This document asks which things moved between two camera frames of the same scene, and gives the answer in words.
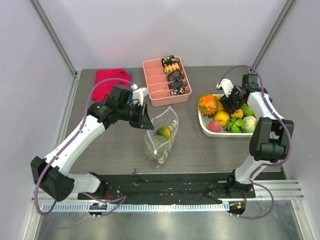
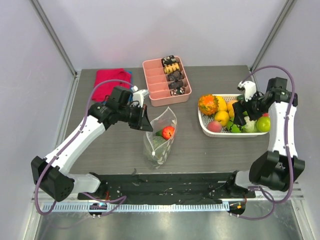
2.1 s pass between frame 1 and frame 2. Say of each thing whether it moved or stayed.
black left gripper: stayed
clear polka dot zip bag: stayed
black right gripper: moved
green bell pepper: stayed
